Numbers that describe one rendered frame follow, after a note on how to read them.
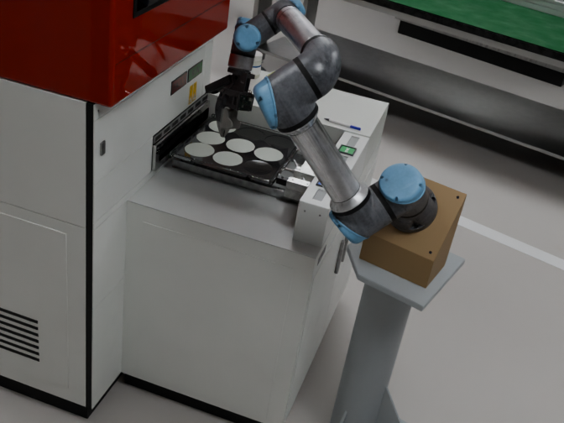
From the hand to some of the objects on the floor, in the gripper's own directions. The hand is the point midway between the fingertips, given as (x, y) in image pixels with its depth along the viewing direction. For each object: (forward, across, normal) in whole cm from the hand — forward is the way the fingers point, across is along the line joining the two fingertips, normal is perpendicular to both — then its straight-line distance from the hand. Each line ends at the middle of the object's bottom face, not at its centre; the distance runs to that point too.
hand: (221, 132), depth 231 cm
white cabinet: (+89, +61, +20) cm, 110 cm away
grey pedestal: (+103, +55, -52) cm, 128 cm away
